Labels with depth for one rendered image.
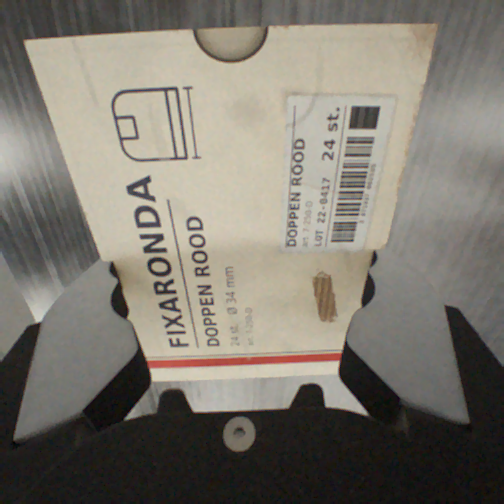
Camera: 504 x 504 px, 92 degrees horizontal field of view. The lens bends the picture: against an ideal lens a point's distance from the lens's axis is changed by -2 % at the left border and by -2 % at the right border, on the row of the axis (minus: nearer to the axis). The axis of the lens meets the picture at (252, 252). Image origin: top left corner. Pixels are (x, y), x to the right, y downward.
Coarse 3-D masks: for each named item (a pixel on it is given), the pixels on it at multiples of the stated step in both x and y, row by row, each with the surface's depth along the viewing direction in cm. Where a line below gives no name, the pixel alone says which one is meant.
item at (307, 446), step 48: (144, 432) 5; (192, 432) 5; (240, 432) 5; (288, 432) 4; (336, 432) 4; (384, 432) 4; (48, 480) 4; (96, 480) 4; (144, 480) 4; (192, 480) 4; (240, 480) 4; (288, 480) 4; (336, 480) 4; (384, 480) 4; (432, 480) 4
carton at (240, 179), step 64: (64, 64) 7; (128, 64) 7; (192, 64) 7; (256, 64) 7; (320, 64) 7; (384, 64) 8; (64, 128) 8; (128, 128) 8; (192, 128) 8; (256, 128) 8; (320, 128) 8; (384, 128) 8; (128, 192) 9; (192, 192) 9; (256, 192) 9; (320, 192) 9; (384, 192) 9; (128, 256) 11; (192, 256) 11; (256, 256) 11; (320, 256) 11; (192, 320) 12; (256, 320) 13; (320, 320) 13
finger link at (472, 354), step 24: (456, 312) 7; (456, 336) 7; (480, 360) 6; (480, 384) 5; (408, 408) 5; (480, 408) 5; (408, 432) 5; (432, 432) 5; (456, 432) 5; (480, 432) 5; (432, 456) 4; (456, 456) 4; (480, 456) 4; (456, 480) 4; (480, 480) 4
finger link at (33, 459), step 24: (24, 336) 7; (24, 360) 6; (0, 384) 6; (24, 384) 6; (0, 408) 5; (0, 432) 5; (72, 432) 5; (0, 456) 5; (24, 456) 5; (48, 456) 5; (0, 480) 4; (24, 480) 4
